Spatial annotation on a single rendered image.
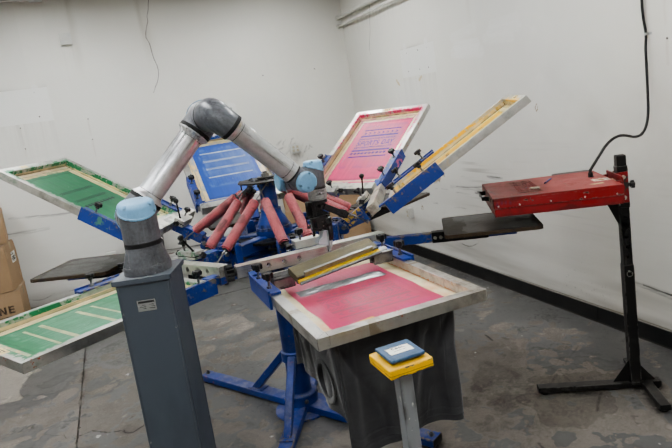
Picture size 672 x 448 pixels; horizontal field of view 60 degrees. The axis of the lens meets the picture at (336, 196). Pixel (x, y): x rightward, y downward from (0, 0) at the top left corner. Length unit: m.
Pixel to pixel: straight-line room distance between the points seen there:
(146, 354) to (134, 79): 4.55
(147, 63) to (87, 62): 0.56
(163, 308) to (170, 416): 0.36
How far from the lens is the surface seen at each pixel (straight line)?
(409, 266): 2.27
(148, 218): 1.90
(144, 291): 1.91
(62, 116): 6.24
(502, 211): 2.78
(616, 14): 3.70
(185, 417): 2.05
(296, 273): 2.18
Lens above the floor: 1.64
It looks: 9 degrees down
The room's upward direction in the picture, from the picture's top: 8 degrees counter-clockwise
